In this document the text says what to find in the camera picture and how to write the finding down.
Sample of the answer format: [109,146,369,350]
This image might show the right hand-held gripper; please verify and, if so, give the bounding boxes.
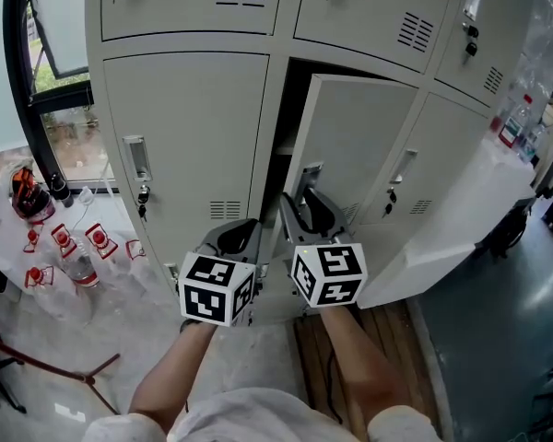
[279,187,369,309]

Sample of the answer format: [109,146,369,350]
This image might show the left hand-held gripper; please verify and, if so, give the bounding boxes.
[178,218,265,328]

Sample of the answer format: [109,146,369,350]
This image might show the grey locker door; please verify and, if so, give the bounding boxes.
[280,72,419,248]

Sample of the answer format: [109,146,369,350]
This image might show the grey metal locker cabinet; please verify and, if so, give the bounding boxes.
[83,0,535,324]

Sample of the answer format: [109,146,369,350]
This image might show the person's left forearm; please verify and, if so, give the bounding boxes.
[128,322,218,435]

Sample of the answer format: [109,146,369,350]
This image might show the person's right forearm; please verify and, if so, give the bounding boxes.
[320,305,409,425]

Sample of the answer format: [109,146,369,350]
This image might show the brown wooden plank platform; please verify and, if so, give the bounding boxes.
[292,299,443,442]

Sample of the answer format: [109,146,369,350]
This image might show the black bottle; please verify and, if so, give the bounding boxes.
[50,171,75,209]

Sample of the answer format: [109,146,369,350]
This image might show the person's white shirt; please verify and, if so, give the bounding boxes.
[82,387,441,442]

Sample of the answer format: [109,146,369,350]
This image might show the orange black bag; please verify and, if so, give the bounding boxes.
[9,166,56,220]

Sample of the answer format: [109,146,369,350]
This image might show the brown wooden coat stand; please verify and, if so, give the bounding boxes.
[0,329,121,416]

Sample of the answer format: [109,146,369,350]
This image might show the red cap clear bottle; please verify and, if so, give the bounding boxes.
[497,93,534,149]

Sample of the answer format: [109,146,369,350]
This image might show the clear plastic bag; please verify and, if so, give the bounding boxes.
[488,0,553,156]

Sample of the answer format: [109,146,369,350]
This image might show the white charger cable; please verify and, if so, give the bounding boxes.
[71,161,116,232]

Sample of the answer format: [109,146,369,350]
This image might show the black window frame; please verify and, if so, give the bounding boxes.
[2,0,116,192]

